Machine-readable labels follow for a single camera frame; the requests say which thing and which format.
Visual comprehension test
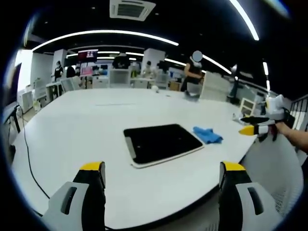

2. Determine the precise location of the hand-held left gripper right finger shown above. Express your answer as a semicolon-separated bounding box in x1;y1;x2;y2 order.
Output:
218;161;282;231

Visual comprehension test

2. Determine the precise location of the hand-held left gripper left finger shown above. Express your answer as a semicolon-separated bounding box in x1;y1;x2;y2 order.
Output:
42;161;106;231

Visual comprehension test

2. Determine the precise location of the blue cleaning cloth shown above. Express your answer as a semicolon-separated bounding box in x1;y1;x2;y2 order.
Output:
192;126;224;145

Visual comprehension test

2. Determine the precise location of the black tablet with white frame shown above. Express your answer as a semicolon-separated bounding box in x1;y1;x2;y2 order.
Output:
123;124;205;169

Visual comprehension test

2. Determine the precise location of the white shelf unit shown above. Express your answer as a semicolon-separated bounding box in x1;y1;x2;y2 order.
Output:
240;97;257;116

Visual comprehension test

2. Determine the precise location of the black stair railing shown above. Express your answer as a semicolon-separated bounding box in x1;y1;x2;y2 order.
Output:
287;94;308;132

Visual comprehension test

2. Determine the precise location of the white mesh office chair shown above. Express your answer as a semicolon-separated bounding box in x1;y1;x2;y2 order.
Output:
237;134;305;231

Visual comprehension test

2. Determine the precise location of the black desk lamp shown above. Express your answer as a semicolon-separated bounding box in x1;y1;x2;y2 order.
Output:
226;64;241;104

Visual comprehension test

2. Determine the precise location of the white storage box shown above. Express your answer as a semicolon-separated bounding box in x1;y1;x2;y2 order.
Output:
200;71;231;102

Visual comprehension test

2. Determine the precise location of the ceiling air conditioner vent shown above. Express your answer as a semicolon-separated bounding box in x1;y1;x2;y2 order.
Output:
109;0;156;21

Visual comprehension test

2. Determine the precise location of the black cable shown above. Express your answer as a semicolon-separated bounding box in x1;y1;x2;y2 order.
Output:
14;105;51;200

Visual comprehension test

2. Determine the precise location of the wall screen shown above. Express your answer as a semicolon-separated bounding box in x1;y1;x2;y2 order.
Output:
77;49;99;61

